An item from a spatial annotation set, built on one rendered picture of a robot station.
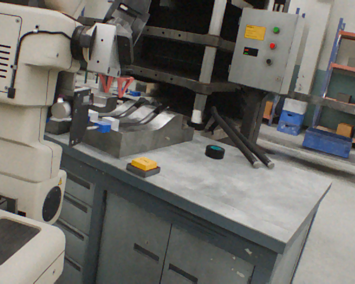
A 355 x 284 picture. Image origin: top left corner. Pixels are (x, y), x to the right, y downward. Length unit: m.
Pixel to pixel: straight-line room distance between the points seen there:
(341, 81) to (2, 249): 7.37
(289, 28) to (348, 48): 5.92
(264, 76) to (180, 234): 1.02
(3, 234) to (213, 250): 0.61
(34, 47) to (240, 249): 0.75
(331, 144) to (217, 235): 3.88
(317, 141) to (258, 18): 3.14
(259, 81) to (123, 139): 0.90
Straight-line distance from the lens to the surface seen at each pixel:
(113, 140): 1.23
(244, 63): 1.90
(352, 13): 7.83
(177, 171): 1.19
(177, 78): 2.03
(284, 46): 1.84
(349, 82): 7.70
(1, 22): 0.89
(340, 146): 4.84
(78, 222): 1.46
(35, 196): 0.97
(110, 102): 1.74
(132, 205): 1.22
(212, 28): 1.86
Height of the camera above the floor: 1.21
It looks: 15 degrees down
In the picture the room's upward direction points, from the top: 11 degrees clockwise
